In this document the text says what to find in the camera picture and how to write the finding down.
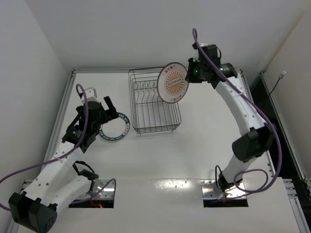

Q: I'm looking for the orange sunburst plate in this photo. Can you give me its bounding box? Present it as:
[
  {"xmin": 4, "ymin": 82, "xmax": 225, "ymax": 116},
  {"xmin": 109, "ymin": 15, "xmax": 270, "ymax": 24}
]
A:
[{"xmin": 157, "ymin": 62, "xmax": 189, "ymax": 103}]

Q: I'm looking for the white plate with grey motif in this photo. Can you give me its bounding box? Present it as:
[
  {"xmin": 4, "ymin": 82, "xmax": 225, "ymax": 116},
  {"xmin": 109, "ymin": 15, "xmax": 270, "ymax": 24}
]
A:
[{"xmin": 155, "ymin": 82, "xmax": 159, "ymax": 96}]

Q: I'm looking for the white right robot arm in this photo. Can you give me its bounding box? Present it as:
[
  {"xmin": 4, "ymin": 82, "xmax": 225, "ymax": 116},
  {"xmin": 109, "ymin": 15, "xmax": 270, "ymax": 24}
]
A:
[{"xmin": 186, "ymin": 44, "xmax": 275, "ymax": 192}]

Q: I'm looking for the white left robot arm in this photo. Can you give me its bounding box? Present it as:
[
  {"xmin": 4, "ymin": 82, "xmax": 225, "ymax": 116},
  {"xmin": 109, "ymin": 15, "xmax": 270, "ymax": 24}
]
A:
[{"xmin": 8, "ymin": 97, "xmax": 119, "ymax": 233}]

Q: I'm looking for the blue rimmed white plate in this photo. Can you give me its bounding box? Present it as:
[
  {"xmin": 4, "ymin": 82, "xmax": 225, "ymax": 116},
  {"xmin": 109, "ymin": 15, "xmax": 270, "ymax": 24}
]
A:
[{"xmin": 99, "ymin": 113, "xmax": 131, "ymax": 142}]

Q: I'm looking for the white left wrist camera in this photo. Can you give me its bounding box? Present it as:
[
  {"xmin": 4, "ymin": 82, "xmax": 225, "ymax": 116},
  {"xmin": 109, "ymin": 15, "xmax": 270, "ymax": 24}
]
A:
[{"xmin": 81, "ymin": 87, "xmax": 98, "ymax": 102}]

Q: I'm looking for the black wire dish rack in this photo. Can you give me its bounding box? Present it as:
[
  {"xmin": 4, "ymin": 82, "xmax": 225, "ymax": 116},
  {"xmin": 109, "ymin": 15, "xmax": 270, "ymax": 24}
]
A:
[{"xmin": 128, "ymin": 67, "xmax": 182, "ymax": 135}]

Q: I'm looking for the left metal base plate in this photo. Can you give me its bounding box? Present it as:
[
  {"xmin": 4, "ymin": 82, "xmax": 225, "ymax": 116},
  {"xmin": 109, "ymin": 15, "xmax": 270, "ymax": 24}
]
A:
[{"xmin": 75, "ymin": 179, "xmax": 116, "ymax": 201}]

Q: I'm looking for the metal base plate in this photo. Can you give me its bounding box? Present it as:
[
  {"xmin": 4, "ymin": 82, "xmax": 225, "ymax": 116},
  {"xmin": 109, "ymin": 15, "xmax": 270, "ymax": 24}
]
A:
[
  {"xmin": 201, "ymin": 179, "xmax": 245, "ymax": 200},
  {"xmin": 75, "ymin": 179, "xmax": 116, "ymax": 201}
]

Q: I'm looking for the black cable with white plug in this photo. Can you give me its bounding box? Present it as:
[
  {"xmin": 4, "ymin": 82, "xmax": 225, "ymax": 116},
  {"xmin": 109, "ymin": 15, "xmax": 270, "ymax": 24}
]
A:
[{"xmin": 268, "ymin": 70, "xmax": 286, "ymax": 98}]

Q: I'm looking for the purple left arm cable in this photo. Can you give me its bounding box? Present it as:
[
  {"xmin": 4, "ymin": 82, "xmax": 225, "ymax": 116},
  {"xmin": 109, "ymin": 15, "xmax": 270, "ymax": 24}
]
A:
[{"xmin": 0, "ymin": 83, "xmax": 117, "ymax": 211}]

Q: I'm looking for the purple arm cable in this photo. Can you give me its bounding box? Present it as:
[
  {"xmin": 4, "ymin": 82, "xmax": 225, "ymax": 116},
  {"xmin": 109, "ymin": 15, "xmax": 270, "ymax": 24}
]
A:
[
  {"xmin": 191, "ymin": 28, "xmax": 282, "ymax": 201},
  {"xmin": 0, "ymin": 83, "xmax": 117, "ymax": 211}
]

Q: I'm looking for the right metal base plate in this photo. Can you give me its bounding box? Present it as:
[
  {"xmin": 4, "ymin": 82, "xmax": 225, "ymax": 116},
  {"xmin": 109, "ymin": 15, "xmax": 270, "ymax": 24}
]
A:
[{"xmin": 201, "ymin": 179, "xmax": 245, "ymax": 200}]

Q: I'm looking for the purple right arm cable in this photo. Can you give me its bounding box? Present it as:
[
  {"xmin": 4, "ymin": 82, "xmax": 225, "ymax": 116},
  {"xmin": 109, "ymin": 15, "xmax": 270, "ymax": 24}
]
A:
[{"xmin": 191, "ymin": 28, "xmax": 282, "ymax": 201}]

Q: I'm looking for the aluminium frame rail right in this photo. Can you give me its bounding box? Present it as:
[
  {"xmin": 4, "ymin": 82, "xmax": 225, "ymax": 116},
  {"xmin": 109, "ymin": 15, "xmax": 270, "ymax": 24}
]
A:
[{"xmin": 259, "ymin": 72, "xmax": 311, "ymax": 233}]

